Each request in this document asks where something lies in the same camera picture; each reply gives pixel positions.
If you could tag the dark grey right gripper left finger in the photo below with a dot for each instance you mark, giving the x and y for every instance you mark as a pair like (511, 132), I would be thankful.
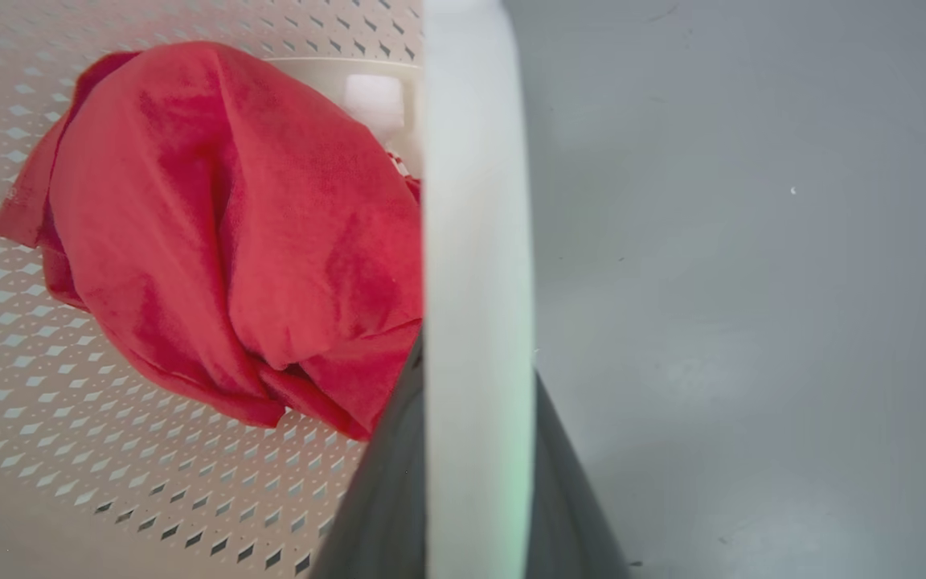
(383, 498)

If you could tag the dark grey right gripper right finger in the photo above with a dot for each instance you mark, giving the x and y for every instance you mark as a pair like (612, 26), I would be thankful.
(563, 498)

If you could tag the red cloth garment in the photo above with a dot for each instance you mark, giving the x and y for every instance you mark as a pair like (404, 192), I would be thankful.
(222, 233)

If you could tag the white perforated plastic laundry basket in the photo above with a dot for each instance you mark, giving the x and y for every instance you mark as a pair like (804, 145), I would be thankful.
(475, 241)

